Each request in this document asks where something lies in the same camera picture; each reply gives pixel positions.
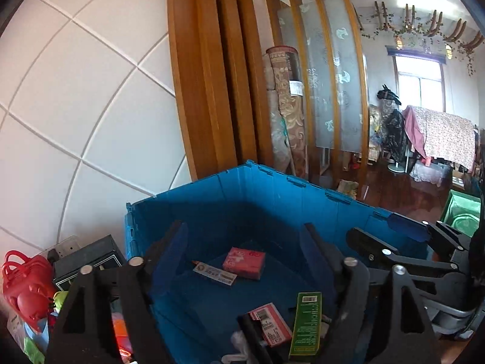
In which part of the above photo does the blue plastic crate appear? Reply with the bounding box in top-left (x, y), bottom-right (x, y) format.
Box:
top-left (125, 160), bottom-right (436, 364)

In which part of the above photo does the black slim box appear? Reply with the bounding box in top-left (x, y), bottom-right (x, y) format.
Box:
top-left (237, 314), bottom-right (273, 364)

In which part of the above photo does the green plastic bin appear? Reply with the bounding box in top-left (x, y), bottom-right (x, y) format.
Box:
top-left (440, 190), bottom-right (482, 236)

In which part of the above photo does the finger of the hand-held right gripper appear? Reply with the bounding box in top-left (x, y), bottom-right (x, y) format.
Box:
top-left (346, 227), bottom-right (460, 274)
top-left (387, 213), bottom-right (471, 251)

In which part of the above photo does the pink floral tissue box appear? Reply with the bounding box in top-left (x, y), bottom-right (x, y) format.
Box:
top-left (222, 247), bottom-right (266, 281)

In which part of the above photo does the white long box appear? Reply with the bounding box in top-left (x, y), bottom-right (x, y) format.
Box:
top-left (192, 260), bottom-right (238, 288)

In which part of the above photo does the white plastic bag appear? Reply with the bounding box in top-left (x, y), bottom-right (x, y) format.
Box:
top-left (222, 330), bottom-right (251, 364)

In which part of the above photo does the white fabric bundle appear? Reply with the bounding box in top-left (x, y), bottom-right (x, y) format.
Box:
top-left (409, 159), bottom-right (453, 186)

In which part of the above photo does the patterned floor cushion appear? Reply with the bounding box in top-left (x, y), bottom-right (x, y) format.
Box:
top-left (337, 180), bottom-right (359, 200)

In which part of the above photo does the black hanging garment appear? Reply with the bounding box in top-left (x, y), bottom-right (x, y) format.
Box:
top-left (377, 84), bottom-right (409, 163)

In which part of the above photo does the rolled patterned carpet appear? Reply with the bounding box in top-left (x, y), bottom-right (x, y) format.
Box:
top-left (262, 45), bottom-right (309, 179)

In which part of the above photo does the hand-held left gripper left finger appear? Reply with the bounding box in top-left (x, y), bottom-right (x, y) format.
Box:
top-left (45, 220), bottom-right (189, 364)

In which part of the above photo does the red white barcode box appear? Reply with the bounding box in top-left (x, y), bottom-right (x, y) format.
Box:
top-left (248, 302), bottom-right (294, 348)

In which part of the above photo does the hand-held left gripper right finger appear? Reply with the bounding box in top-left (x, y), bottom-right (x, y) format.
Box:
top-left (299, 222), bottom-right (442, 364)

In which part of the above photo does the red toy suitcase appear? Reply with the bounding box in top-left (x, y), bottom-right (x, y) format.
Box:
top-left (2, 250), bottom-right (57, 334)

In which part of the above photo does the window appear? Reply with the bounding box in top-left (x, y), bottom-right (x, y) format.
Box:
top-left (386, 45), bottom-right (448, 114)

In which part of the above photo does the colourful plastic bag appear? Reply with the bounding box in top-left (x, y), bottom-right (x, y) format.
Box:
top-left (368, 105), bottom-right (384, 162)

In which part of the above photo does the wooden frosted glass divider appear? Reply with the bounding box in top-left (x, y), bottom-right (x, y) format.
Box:
top-left (259, 0), bottom-right (370, 183)

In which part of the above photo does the wooden wall frame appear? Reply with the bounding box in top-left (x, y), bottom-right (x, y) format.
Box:
top-left (167, 0), bottom-right (275, 183)

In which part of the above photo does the green slim box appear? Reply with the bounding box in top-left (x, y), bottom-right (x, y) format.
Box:
top-left (289, 292), bottom-right (323, 362)

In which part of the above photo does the floral blanket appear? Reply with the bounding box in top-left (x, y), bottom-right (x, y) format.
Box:
top-left (402, 105), bottom-right (477, 171)

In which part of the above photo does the white wall socket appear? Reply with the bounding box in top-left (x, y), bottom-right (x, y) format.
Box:
top-left (46, 235), bottom-right (81, 260)

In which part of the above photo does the green frog plush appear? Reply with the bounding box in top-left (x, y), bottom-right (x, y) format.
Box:
top-left (51, 290), bottom-right (71, 312)

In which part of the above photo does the ceiling vine decoration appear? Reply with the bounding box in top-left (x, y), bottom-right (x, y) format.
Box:
top-left (358, 0), bottom-right (485, 76)

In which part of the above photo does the blue plastic bowl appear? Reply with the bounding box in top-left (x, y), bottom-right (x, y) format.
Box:
top-left (17, 318), bottom-right (52, 345)

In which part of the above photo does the black gift box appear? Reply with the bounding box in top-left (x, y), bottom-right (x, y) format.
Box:
top-left (51, 234), bottom-right (127, 292)

